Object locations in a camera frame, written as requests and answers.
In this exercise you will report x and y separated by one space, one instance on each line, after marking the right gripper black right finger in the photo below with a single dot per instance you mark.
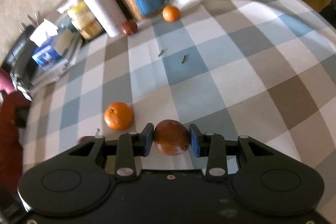
213 147

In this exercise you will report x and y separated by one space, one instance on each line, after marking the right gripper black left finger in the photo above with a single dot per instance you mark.
129 146

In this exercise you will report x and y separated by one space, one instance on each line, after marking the reddish plum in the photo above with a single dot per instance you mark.
171 137

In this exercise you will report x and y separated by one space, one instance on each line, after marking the purple plum with stem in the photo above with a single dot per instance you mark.
88 137

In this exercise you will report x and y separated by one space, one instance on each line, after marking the middle orange mandarin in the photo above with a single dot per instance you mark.
118 116

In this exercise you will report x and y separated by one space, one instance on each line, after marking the checkered tablecloth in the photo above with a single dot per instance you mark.
263 68

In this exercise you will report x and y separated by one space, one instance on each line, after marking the far dark plum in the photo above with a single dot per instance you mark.
129 28

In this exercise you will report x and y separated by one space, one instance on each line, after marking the red jacket on chair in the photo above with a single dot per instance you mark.
11 149

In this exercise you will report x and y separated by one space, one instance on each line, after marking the stack of books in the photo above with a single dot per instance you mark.
55 70

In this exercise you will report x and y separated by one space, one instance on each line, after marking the grey puffer jacket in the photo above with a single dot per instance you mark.
21 75

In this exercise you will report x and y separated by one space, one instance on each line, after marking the blue Tempo tissue box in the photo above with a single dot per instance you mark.
53 48

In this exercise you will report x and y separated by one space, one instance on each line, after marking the far small mandarin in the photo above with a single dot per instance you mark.
171 13

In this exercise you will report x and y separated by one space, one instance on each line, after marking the yellow lid glass jar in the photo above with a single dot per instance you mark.
84 21

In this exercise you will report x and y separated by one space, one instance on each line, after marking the magenta cushion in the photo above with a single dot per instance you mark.
6 84

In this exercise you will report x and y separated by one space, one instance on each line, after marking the white lilac thermos bottle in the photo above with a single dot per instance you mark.
108 14

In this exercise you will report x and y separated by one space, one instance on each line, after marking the black puffer jacket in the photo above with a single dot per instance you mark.
329 13

